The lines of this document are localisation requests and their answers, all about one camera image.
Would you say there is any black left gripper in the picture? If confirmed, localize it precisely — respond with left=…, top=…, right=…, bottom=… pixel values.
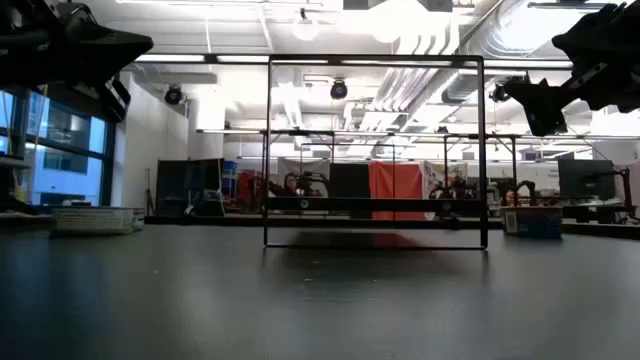
left=47, top=0, right=154, bottom=124

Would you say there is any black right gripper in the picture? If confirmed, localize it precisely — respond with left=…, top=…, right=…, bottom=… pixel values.
left=502, top=0, right=622, bottom=137

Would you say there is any blue box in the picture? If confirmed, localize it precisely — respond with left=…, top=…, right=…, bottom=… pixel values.
left=501, top=205, right=564, bottom=240

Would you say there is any ceiling light strip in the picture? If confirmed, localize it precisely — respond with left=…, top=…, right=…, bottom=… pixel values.
left=482, top=59, right=574, bottom=70
left=216, top=54, right=271, bottom=64
left=134, top=53, right=207, bottom=64

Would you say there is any large glass window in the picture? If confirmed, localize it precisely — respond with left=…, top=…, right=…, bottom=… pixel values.
left=0, top=87, right=117, bottom=207

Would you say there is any black computer monitor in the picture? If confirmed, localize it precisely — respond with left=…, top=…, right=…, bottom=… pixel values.
left=558, top=159, right=616, bottom=201

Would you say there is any thin tripod stand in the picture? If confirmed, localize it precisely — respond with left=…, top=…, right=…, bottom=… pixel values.
left=143, top=167, right=155, bottom=217

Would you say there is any patterned white cloth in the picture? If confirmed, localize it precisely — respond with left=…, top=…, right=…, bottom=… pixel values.
left=423, top=160, right=469, bottom=201

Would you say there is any blue storage bin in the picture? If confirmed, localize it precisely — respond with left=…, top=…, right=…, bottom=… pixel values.
left=223, top=159, right=239, bottom=201

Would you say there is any red background object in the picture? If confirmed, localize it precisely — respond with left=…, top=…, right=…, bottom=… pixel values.
left=237, top=169, right=262, bottom=206

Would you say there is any orange curtain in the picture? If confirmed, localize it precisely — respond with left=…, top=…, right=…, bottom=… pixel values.
left=368, top=161, right=426, bottom=221

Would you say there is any person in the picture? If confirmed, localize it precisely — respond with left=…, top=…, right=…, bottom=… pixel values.
left=272, top=172, right=302, bottom=198

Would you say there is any round ceiling lamp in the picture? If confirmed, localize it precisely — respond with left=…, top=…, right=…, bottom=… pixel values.
left=292, top=17, right=321, bottom=42

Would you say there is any white hanging banner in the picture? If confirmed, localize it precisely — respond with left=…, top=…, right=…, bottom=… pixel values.
left=277, top=158, right=331, bottom=197

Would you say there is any black panel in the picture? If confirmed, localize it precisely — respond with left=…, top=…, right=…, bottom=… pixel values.
left=328, top=163, right=371, bottom=199

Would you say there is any black background rig frame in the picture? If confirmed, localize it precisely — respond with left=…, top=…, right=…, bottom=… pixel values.
left=259, top=128, right=524, bottom=221

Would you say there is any black frame wooden board shelf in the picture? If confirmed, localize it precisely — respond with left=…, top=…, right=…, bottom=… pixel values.
left=263, top=53, right=489, bottom=250

